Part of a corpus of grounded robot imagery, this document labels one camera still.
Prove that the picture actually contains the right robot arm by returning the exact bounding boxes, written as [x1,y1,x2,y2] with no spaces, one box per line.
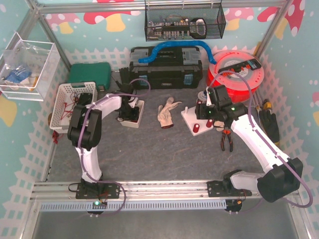
[195,85,303,203]

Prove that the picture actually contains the black ribbed block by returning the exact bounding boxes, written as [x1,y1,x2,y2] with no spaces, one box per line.
[119,67,132,85]

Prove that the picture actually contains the grey slotted cable duct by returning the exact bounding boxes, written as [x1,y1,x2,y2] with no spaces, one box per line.
[40,200,226,212]

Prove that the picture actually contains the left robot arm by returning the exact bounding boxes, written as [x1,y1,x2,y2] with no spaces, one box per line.
[67,83,140,183]

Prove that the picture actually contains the yellow handled screwdriver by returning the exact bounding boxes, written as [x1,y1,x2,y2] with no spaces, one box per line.
[255,99,272,112]

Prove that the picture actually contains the clear acrylic wall box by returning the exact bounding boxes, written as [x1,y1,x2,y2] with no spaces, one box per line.
[0,32,60,102]

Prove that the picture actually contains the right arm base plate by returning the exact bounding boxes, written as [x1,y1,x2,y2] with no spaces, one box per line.
[206,180,252,198]

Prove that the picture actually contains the green plastic case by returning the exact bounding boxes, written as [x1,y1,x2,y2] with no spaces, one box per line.
[67,62,112,91]

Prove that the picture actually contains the black toolbox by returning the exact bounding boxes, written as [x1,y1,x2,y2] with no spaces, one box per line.
[129,46,203,90]

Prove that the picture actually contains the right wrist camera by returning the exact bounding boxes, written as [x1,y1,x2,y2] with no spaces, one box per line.
[205,87,212,107]

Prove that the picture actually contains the beige work glove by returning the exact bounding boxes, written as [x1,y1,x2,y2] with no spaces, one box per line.
[157,97,182,129]
[213,121,226,132]

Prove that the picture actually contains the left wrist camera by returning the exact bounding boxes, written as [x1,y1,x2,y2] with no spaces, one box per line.
[128,94,139,109]

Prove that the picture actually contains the white peg base plate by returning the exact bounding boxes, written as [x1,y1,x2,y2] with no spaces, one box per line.
[181,107,214,136]

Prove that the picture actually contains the black screwdriver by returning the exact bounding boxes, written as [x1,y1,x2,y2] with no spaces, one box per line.
[111,75,122,89]

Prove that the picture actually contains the black device in basket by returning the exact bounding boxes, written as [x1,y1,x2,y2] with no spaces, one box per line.
[73,93,93,110]

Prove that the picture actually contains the white plastic basket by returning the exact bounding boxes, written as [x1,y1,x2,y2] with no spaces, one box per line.
[49,82,97,134]

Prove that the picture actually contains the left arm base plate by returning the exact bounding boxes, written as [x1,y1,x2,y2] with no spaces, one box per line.
[75,182,120,200]

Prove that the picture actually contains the black terminal strip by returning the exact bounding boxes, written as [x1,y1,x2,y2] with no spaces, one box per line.
[218,58,262,73]

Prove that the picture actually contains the blue white gloves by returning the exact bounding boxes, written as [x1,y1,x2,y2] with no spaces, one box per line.
[5,67,31,84]

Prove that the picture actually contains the black wire mesh basket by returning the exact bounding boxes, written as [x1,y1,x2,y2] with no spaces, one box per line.
[145,0,226,41]

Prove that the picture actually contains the orange black pliers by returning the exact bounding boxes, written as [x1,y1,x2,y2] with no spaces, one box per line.
[219,128,235,153]

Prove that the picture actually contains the red filament spool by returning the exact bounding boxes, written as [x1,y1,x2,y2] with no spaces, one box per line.
[206,50,264,103]

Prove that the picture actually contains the blue corrugated hose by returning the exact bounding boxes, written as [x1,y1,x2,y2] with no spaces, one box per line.
[138,40,217,65]

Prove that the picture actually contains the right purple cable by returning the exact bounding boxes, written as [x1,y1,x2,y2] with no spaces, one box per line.
[205,70,314,216]

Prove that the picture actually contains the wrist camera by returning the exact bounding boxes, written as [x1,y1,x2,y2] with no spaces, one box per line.
[205,87,212,107]
[128,94,139,109]

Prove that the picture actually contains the small solder wire spool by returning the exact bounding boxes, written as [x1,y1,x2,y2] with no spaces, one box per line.
[197,91,207,103]

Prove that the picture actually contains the white spring box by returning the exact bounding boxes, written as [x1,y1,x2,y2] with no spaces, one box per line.
[120,100,145,128]

